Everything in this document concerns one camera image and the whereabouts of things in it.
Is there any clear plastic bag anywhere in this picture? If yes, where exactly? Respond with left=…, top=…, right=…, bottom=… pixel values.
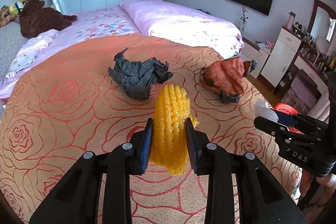
left=254, top=99, right=278, bottom=122

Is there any yellow foam net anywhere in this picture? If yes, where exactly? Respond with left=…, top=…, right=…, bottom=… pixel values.
left=149, top=84, right=199, bottom=176

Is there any person's right hand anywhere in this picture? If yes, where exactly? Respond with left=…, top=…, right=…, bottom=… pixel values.
left=299, top=169, right=336, bottom=208

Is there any red plastic basket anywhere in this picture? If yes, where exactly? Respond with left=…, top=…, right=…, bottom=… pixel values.
left=273, top=102, right=305, bottom=135

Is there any crumpled brown wrapper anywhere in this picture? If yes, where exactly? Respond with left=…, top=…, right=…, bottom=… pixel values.
left=200, top=56, right=254, bottom=96

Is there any white bedside table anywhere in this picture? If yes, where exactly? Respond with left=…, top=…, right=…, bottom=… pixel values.
left=240, top=36, right=271, bottom=79

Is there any white tall cabinet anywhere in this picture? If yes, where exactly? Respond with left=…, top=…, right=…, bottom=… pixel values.
left=261, top=26, right=301, bottom=88

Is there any orange rose pattern blanket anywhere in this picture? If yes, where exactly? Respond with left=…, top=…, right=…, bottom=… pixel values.
left=1, top=34, right=301, bottom=223

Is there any pink thermos bottle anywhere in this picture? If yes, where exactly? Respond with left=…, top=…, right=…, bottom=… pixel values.
left=285, top=11, right=296, bottom=30

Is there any pink pillow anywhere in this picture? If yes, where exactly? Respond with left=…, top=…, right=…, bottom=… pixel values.
left=5, top=29, right=59, bottom=79

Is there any pink folded duvet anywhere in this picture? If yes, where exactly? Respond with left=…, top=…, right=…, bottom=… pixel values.
left=119, top=0, right=244, bottom=59

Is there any pink floral bed sheet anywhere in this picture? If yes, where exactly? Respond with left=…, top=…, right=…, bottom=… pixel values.
left=1, top=6, right=139, bottom=101

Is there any brown teddy bear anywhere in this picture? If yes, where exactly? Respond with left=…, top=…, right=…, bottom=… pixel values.
left=19, top=0, right=77, bottom=39

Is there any yellow green plush toy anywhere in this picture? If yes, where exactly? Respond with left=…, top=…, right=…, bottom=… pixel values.
left=0, top=0, right=28, bottom=27

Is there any dresser mirror brown frame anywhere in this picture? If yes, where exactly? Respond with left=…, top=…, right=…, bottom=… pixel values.
left=307, top=0, right=335, bottom=43

